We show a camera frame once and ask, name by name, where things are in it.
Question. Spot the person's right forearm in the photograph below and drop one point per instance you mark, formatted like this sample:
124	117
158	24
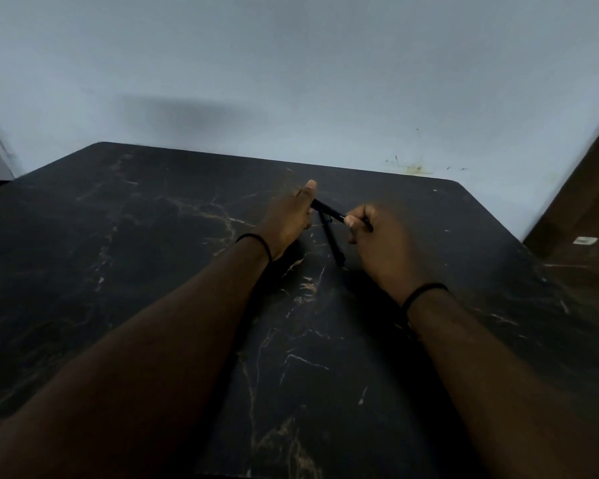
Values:
499	394

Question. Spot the person's left hand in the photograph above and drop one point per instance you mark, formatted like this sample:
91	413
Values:
284	221

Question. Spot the black stick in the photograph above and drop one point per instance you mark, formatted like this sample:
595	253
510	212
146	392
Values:
333	241

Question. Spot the brown wooden door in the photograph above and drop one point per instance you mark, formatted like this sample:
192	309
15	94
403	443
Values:
584	214

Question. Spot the person's left forearm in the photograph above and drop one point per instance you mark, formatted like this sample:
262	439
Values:
130	364

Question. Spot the black pen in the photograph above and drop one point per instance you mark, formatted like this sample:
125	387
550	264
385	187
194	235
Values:
329	210

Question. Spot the person's right hand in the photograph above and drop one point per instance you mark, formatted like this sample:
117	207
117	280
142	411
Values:
387	254

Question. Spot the black wrist thread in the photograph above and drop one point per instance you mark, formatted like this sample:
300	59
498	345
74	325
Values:
259	240
422	290

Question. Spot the white label sticker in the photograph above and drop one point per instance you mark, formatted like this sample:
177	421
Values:
585	240

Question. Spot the person's left thumb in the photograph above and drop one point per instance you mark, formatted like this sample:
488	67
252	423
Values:
306	190

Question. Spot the person's right thumb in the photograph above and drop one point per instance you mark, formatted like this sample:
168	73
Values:
353	222

